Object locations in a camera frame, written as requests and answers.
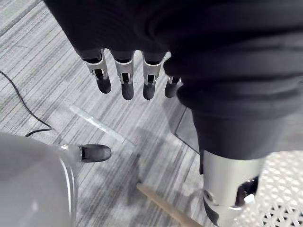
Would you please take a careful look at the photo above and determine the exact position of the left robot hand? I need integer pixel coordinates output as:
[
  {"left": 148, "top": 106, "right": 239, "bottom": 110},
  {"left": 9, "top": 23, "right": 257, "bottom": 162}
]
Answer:
[{"left": 43, "top": 0, "right": 303, "bottom": 227}]

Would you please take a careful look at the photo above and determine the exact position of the white woven laundry basket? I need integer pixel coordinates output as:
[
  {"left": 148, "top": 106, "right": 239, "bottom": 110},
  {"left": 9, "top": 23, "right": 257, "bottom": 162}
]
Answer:
[{"left": 233, "top": 150, "right": 303, "bottom": 227}]

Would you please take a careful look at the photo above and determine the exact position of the clear tape strip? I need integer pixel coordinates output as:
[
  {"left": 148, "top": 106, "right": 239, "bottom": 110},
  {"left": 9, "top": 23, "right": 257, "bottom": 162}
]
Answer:
[{"left": 69, "top": 105, "right": 136, "bottom": 152}]

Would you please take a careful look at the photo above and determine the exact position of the dark robot foot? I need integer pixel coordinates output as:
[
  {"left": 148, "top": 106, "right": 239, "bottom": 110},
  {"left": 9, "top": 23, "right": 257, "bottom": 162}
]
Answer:
[{"left": 79, "top": 144, "right": 112, "bottom": 163}]

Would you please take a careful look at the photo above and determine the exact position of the wooden leg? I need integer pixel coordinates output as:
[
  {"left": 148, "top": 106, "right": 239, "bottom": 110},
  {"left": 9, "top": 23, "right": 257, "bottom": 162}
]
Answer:
[{"left": 136, "top": 183, "right": 202, "bottom": 227}]

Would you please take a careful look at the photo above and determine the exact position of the black floor cable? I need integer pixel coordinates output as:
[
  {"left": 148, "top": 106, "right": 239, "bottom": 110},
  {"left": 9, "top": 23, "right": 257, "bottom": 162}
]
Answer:
[{"left": 0, "top": 70, "right": 52, "bottom": 138}]

